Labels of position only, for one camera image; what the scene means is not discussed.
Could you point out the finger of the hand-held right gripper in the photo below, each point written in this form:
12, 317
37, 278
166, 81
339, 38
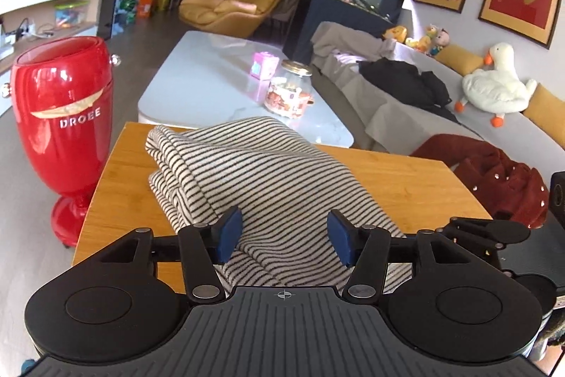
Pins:
485, 229

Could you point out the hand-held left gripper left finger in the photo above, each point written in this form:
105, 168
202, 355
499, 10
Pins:
229, 233

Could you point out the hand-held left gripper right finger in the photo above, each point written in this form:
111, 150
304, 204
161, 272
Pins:
340, 235

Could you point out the striped white knit garment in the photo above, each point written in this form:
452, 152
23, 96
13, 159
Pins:
273, 178

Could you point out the dark red fuzzy coat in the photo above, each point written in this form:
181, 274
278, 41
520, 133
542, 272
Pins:
481, 174

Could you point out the grey sofa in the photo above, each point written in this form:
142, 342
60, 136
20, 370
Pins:
485, 129

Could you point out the large mustard cushion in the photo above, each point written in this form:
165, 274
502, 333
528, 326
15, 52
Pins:
549, 112

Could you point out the white goose plush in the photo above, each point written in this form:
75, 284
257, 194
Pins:
494, 87

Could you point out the glass snack jar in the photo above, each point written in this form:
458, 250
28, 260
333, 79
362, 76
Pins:
287, 94

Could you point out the white coffee table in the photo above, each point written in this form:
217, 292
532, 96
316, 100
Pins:
198, 72

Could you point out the black jacket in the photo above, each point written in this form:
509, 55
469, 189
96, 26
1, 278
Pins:
397, 81

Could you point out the pink box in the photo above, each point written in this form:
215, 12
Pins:
264, 65

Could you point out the small mustard cushion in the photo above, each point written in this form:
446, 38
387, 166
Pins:
459, 59

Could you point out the small plush toys group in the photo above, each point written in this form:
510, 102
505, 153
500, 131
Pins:
435, 39

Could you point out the yellow duck plush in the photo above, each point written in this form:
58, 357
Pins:
394, 34

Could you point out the dark fish tank cabinet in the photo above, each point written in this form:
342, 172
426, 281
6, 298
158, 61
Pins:
318, 12

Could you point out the orange box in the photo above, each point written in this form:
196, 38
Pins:
145, 6

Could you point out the green-lid plastic box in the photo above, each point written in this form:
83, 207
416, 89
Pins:
70, 14

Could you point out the red pedestal bin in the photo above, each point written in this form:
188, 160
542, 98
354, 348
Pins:
62, 94

